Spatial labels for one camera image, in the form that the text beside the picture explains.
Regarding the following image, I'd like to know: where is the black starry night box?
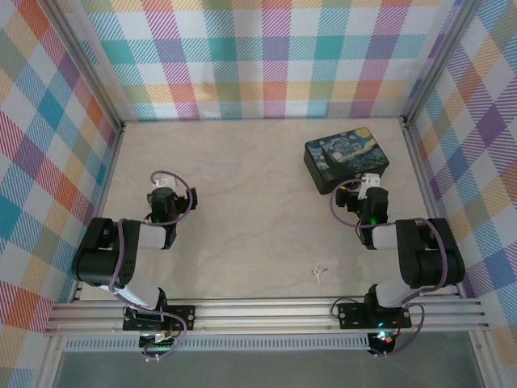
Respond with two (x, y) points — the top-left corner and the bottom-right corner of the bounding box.
(303, 126), (392, 196)

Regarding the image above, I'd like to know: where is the small lit controller board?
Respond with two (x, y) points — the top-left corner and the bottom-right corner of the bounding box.
(369, 329), (395, 345)

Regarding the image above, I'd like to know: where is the green controller board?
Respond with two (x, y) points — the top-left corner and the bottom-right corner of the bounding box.
(139, 331), (179, 352)

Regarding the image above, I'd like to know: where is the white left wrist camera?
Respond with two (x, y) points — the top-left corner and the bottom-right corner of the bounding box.
(154, 171), (178, 188)

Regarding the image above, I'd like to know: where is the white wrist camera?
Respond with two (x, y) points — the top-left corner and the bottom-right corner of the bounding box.
(358, 172), (381, 200)
(154, 171), (178, 188)

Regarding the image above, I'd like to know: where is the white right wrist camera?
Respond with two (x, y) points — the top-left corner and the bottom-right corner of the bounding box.
(358, 172), (381, 200)

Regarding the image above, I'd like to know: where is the aluminium side rail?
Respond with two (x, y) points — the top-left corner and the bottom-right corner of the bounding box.
(401, 116), (464, 298)
(70, 120), (126, 304)

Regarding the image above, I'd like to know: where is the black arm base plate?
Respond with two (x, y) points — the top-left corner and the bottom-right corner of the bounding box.
(122, 305), (196, 332)
(337, 301), (413, 329)

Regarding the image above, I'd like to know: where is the aluminium mounting rail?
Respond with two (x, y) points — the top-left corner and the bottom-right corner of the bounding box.
(43, 297), (490, 336)

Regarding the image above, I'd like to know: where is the grey slotted cable duct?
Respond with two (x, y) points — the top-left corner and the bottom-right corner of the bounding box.
(62, 333), (372, 352)

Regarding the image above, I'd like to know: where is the aluminium frame post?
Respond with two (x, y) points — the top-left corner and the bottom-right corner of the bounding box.
(403, 0), (484, 122)
(40, 0), (124, 130)

